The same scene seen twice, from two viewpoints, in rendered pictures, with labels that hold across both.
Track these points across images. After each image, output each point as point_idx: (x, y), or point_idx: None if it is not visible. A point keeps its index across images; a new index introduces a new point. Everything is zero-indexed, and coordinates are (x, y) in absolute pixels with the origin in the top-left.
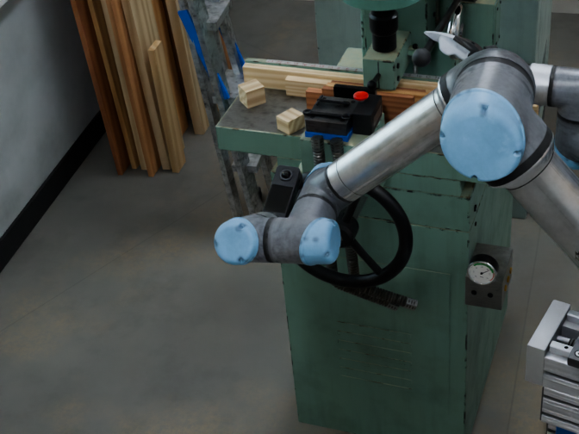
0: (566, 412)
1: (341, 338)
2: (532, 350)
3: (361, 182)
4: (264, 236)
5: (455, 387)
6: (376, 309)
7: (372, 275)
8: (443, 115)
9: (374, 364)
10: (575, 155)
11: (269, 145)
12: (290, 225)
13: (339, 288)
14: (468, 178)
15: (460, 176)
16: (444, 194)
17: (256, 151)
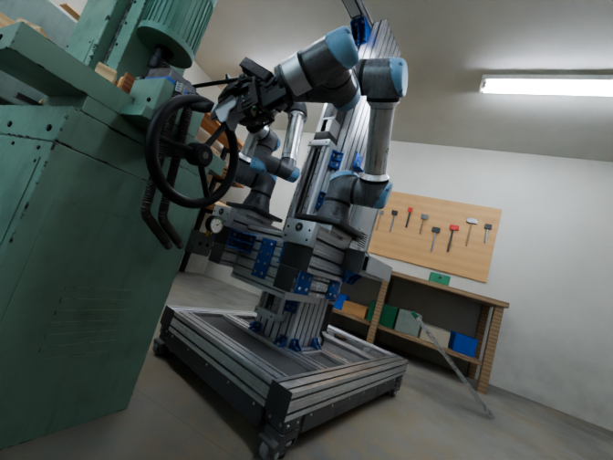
0: (316, 262)
1: (60, 308)
2: (316, 224)
3: None
4: None
5: (147, 335)
6: (114, 268)
7: (204, 198)
8: (390, 60)
9: (86, 332)
10: (269, 163)
11: (86, 79)
12: None
13: (150, 219)
14: (213, 169)
15: (210, 166)
16: (199, 175)
17: (66, 78)
